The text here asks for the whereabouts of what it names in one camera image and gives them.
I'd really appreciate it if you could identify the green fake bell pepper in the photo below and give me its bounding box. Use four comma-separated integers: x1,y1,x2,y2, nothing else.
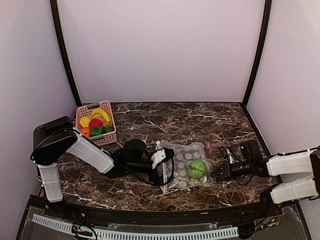
90,126,105,137

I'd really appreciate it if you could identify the clear zip top bag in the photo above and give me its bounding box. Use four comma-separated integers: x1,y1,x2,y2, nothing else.
155,140,216,194

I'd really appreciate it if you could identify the yellow fake banana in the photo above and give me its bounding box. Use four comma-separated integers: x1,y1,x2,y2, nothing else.
90,108,112,123

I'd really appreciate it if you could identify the black frame post right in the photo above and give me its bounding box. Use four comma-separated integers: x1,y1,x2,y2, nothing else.
241,0,272,109

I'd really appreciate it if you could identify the yellow fake lemon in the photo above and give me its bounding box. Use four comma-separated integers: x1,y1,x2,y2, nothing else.
79,117,91,128

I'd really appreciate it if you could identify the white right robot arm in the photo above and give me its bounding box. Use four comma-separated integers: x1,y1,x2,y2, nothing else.
210,140,320,217

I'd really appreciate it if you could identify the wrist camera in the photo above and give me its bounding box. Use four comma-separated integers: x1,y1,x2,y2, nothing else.
217,139,263,166
122,139,175,170

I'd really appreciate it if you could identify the black front rail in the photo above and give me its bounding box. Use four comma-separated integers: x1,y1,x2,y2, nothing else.
36,197,278,227

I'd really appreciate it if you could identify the white slotted cable duct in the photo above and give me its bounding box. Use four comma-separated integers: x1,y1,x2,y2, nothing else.
31,214,239,240

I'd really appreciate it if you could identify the black frame post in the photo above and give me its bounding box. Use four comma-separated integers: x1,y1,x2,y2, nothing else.
241,0,272,109
49,0,82,107

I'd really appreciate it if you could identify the orange fake fruit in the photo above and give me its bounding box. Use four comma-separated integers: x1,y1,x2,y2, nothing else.
80,127,91,138

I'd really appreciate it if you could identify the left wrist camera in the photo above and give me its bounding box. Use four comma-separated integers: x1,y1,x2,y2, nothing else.
122,139,175,170

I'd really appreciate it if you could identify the black frame post left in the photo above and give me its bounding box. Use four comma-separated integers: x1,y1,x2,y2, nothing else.
49,0,82,107

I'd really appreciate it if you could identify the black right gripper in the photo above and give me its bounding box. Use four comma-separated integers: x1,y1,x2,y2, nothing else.
210,158,253,180

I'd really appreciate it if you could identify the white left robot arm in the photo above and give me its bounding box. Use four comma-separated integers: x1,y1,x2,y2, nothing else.
30,116,169,218

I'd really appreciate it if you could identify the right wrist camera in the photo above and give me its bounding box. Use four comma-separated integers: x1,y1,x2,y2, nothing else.
217,139,263,166

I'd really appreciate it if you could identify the pink fake fruit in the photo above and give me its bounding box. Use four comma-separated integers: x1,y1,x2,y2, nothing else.
89,118,103,128

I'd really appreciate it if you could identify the green fake watermelon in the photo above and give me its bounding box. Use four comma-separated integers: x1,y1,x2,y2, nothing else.
188,160,206,179

